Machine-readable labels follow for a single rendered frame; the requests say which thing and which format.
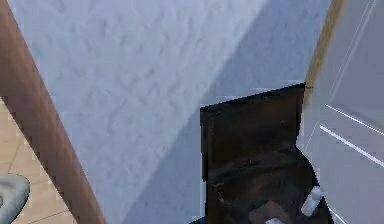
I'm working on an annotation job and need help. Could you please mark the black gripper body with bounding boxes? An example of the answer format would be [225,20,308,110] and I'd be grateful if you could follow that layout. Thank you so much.
[207,186,252,224]

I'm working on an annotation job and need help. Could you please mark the grey floor cushion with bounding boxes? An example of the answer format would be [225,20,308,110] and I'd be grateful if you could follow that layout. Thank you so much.
[0,173,31,224]

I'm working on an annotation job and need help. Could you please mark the grey room door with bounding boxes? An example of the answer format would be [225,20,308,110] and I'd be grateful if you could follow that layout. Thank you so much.
[296,0,384,224]

